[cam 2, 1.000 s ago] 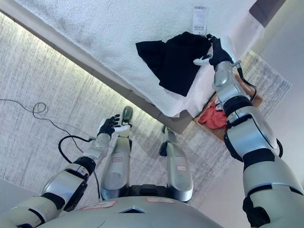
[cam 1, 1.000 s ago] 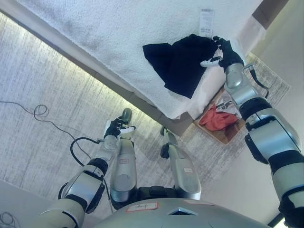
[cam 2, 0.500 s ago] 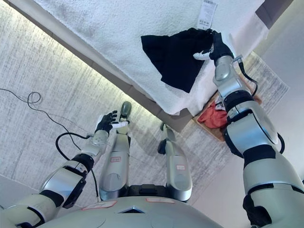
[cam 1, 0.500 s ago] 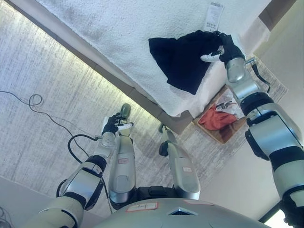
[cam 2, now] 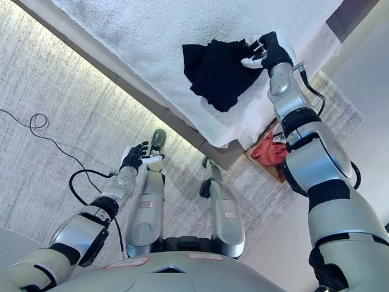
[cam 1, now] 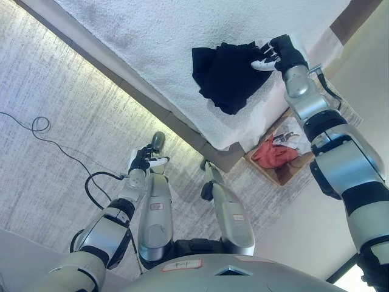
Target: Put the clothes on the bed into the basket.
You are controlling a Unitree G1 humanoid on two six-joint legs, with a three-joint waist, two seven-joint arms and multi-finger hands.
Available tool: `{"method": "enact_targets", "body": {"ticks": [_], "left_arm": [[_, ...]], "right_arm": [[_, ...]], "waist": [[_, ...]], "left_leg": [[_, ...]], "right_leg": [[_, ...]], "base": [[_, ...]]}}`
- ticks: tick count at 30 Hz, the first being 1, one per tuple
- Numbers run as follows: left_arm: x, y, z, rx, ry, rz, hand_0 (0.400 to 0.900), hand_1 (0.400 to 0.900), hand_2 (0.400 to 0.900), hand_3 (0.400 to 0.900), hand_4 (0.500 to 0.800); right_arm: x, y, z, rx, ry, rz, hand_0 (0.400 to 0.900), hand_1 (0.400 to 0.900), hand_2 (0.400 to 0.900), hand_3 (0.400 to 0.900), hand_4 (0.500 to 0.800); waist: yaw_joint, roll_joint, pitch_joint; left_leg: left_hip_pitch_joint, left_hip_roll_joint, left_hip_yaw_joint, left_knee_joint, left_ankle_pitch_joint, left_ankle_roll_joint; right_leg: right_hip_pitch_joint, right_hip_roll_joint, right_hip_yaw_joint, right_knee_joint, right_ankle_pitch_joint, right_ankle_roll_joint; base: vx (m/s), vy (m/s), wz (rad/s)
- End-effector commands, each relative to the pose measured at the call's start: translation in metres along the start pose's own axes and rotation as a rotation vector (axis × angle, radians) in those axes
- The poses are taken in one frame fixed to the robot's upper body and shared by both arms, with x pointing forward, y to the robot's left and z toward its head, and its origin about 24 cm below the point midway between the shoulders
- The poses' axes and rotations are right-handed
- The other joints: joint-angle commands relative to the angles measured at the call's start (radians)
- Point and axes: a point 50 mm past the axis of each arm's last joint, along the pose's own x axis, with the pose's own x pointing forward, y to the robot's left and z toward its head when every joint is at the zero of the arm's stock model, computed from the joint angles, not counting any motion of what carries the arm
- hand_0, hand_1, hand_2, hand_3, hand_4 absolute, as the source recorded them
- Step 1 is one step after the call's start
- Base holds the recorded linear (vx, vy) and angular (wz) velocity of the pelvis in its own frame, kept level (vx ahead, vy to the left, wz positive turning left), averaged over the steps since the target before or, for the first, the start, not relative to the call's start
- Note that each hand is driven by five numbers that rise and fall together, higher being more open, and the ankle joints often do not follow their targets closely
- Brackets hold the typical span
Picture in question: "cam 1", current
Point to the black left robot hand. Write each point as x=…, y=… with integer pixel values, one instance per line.
x=141, y=161

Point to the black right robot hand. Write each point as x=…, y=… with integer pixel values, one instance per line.
x=285, y=53

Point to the black garment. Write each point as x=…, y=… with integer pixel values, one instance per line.
x=231, y=76

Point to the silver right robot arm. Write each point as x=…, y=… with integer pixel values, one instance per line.
x=340, y=164

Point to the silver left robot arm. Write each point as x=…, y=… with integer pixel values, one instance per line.
x=103, y=231

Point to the bed with white blanket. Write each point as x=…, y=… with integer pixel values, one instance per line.
x=170, y=114

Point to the brown cardboard basket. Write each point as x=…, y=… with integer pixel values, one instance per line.
x=279, y=178

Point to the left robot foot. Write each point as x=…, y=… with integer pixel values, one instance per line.
x=158, y=141

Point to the silver left robot leg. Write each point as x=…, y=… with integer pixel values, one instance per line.
x=155, y=219

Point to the silver robot leg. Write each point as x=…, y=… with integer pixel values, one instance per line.
x=155, y=219
x=234, y=222

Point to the white printed garment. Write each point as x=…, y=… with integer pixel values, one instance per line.
x=288, y=134

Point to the red garment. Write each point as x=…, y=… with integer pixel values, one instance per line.
x=273, y=153

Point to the grey streaked rug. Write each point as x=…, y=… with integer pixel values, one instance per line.
x=45, y=127

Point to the silver right robot leg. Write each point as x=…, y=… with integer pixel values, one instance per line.
x=234, y=222

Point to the white textured blanket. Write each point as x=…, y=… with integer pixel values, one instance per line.
x=152, y=36

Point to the silver robot torso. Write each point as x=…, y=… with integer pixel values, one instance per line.
x=231, y=278

